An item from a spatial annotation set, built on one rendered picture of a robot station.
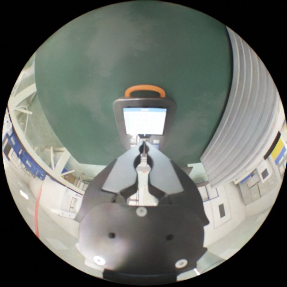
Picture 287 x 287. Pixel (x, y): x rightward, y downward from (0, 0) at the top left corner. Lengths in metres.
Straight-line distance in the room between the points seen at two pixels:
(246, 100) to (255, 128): 0.04
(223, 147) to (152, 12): 0.27
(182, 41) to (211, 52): 0.05
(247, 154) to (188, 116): 0.13
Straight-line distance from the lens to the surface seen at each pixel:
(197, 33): 0.18
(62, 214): 2.15
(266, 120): 0.16
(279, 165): 4.58
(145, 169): 0.23
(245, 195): 4.88
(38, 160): 1.65
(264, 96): 0.16
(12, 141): 2.46
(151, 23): 0.16
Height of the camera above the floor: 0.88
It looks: 46 degrees down
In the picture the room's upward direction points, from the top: 179 degrees counter-clockwise
